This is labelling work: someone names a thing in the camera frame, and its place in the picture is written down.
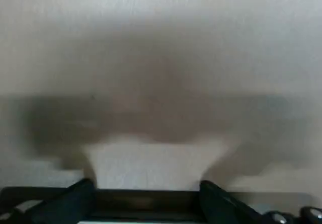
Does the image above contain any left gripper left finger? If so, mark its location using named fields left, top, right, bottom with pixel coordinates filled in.
left=0, top=178, right=98, bottom=224

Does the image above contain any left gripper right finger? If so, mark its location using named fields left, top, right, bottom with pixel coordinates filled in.
left=200, top=180, right=322, bottom=224

